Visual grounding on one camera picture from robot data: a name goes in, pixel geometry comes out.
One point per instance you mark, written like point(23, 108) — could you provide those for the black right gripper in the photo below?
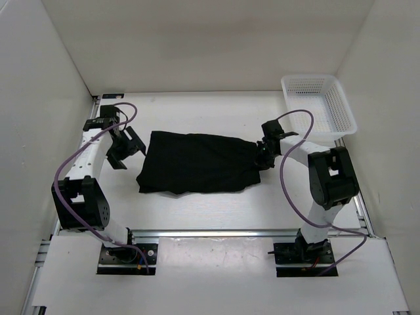
point(269, 164)

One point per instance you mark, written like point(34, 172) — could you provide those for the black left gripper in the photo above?
point(115, 158)

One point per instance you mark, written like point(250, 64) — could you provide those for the black shorts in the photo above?
point(197, 163)

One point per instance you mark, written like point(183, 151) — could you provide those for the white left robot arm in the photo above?
point(80, 202)

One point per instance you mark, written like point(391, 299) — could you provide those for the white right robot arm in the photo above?
point(332, 182)

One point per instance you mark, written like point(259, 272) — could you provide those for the white perforated plastic basket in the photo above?
point(323, 96)

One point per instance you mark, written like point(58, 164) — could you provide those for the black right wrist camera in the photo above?
point(272, 129)

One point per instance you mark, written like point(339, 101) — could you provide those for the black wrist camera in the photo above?
point(110, 112)
point(272, 129)

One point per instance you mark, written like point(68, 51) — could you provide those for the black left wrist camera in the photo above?
point(110, 112)

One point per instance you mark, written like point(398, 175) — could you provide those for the aluminium front rail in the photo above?
point(139, 235)

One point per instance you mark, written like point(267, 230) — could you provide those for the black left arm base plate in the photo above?
point(123, 261)

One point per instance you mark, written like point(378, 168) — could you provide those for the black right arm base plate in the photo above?
point(291, 262)

